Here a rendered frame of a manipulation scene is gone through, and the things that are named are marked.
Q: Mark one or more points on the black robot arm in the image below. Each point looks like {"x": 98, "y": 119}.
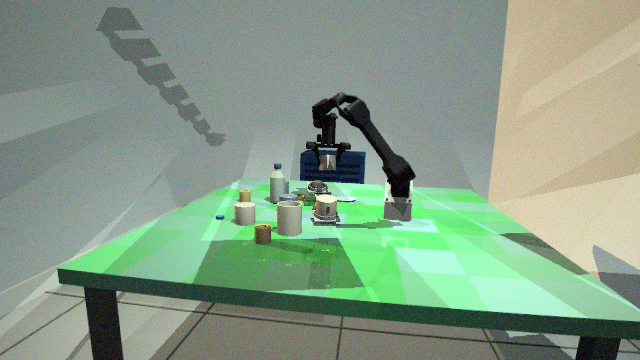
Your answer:
{"x": 398, "y": 170}

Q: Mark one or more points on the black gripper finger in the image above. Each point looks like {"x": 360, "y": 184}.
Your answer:
{"x": 339, "y": 153}
{"x": 317, "y": 156}

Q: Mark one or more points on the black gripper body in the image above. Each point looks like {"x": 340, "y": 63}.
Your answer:
{"x": 328, "y": 137}

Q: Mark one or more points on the white round disc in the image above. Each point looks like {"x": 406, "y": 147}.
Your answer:
{"x": 345, "y": 198}

